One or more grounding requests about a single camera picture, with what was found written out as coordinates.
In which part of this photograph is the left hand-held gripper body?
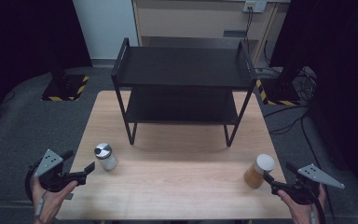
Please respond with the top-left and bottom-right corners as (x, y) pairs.
(33, 148), (88, 192)

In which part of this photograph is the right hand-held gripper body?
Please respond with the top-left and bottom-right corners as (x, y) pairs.
(270, 163), (346, 205)

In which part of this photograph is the orange jar with white lid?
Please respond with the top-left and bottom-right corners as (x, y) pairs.
(243, 153), (276, 189)

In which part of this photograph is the glass jar with silver lid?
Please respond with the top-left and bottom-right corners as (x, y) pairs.
(93, 142), (119, 172)

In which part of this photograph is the black two-tier metal rack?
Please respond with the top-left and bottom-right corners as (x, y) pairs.
(111, 36), (259, 147)

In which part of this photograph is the person's right hand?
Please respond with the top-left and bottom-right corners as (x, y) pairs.
(277, 183), (327, 224)

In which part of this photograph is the person's left hand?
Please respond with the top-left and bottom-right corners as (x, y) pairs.
(31, 177), (79, 224)

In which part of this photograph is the black stand with striped base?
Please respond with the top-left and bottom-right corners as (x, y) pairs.
(255, 66), (302, 106)
(40, 59), (90, 102)

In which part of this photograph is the black curtain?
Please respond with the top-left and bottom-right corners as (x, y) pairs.
(269, 0), (358, 202)
(0, 0), (93, 134)

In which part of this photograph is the beige wooden cabinet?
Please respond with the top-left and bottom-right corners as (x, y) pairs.
(131, 0), (292, 68)

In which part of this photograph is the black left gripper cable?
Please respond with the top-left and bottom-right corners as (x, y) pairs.
(23, 158), (45, 203)

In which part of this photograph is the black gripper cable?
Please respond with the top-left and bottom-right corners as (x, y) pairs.
(304, 186), (328, 224)
(23, 158), (45, 203)

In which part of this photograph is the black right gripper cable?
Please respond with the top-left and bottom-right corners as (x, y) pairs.
(304, 186), (328, 224)

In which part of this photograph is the grey left wrist cord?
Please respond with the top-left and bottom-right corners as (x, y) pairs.
(34, 190), (49, 218)

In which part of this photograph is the tangle of black floor cables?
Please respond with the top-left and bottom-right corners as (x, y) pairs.
(262, 66), (319, 136)

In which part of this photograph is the black socket cable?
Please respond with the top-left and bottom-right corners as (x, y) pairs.
(244, 6), (255, 48)

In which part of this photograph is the white wall socket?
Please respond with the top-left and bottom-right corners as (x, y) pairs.
(241, 0), (268, 14)

